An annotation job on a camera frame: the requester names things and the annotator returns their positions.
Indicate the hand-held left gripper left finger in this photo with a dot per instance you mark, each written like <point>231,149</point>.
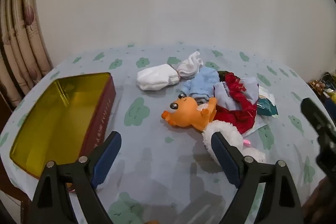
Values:
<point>107,158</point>

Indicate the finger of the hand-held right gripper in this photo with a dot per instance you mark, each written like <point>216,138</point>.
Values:
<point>316,116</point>

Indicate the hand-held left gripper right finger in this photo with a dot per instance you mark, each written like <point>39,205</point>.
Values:
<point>226,161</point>

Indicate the white fluffy plush toy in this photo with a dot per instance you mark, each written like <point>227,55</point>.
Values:
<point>210,134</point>

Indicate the green snack packet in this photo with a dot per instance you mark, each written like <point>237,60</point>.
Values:
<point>267,108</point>

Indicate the orange plush toy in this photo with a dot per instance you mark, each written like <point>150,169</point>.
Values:
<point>186,112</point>

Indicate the red tin box gold inside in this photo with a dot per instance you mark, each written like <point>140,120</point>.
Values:
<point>60,113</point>

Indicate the dark patterned cloth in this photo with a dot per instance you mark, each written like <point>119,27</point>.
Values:
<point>222,75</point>

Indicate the white sock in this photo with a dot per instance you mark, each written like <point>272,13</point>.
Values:
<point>157,77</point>
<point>189,66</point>

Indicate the person's right forearm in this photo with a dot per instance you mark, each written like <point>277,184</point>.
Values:
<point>323,200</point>

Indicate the colourful clutter pile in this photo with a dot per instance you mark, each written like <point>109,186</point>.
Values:
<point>324,87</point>

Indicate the light blue towel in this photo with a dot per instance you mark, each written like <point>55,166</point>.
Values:
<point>203,85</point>

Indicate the loose white sock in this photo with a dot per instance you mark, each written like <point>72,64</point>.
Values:
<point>189,66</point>

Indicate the beige floral curtain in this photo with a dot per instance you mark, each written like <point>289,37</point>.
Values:
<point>23,43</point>

